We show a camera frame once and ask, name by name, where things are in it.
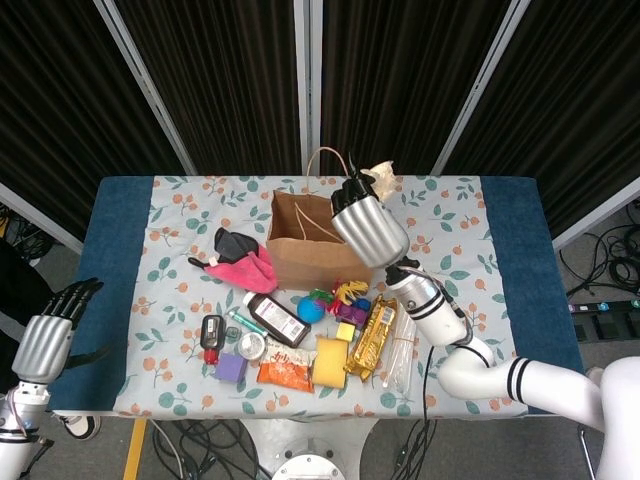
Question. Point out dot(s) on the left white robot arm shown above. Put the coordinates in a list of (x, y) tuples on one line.
[(12, 435)]

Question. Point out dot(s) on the floral print tablecloth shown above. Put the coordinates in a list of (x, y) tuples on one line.
[(450, 210)]

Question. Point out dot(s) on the purple foam cube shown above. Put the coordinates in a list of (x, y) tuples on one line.
[(231, 367)]

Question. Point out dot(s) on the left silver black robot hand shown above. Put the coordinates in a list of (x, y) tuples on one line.
[(42, 350)]

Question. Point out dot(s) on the black trouser leg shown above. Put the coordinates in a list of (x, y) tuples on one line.
[(20, 285)]

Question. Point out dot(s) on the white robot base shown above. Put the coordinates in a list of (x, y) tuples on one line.
[(310, 467)]

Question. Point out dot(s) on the brown bottle with white cap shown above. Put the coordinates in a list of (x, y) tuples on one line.
[(275, 320)]

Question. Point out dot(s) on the small dark clear box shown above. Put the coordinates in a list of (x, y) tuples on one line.
[(232, 333)]

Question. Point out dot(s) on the blue table cover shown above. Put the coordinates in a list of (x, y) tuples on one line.
[(115, 250)]

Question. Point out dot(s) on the red feather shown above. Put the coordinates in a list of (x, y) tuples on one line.
[(340, 294)]

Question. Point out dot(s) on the white and pink sneaker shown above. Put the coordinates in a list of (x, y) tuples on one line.
[(594, 373)]

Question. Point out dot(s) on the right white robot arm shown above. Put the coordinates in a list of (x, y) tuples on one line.
[(435, 320)]

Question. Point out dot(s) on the orange snack packet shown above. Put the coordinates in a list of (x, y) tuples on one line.
[(285, 375)]

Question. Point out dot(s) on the black and white sneaker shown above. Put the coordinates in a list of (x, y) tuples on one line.
[(80, 427)]

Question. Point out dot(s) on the brown paper bag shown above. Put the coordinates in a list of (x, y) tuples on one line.
[(310, 265)]

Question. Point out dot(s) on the clear bag of crackers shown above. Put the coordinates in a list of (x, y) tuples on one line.
[(387, 180)]

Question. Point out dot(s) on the small yellow cube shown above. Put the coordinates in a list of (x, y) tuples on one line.
[(346, 332)]

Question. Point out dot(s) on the pink cloth with black trim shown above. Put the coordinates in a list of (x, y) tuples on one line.
[(250, 275)]

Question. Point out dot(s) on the black partition screen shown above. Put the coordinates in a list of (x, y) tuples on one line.
[(60, 100), (575, 100), (225, 75), (400, 75)]

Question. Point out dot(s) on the yellow sponge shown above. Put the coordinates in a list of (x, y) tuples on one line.
[(330, 362)]

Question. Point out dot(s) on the green plastic feather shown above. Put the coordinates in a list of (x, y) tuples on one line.
[(322, 296)]

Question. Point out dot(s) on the bundle of clear straws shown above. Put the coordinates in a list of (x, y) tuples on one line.
[(400, 350)]

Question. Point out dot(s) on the black bottle with red cap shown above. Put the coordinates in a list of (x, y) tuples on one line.
[(212, 331)]

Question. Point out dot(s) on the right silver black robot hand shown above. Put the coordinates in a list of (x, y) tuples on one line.
[(370, 232)]

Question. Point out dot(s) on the blue toy brick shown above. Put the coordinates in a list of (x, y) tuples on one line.
[(362, 303)]

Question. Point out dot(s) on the gold snack packet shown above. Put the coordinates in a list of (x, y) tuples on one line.
[(372, 340)]

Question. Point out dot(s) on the blue ball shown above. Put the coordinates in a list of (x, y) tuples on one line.
[(310, 310)]

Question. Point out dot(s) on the black power strip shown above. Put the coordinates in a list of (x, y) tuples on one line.
[(605, 306)]

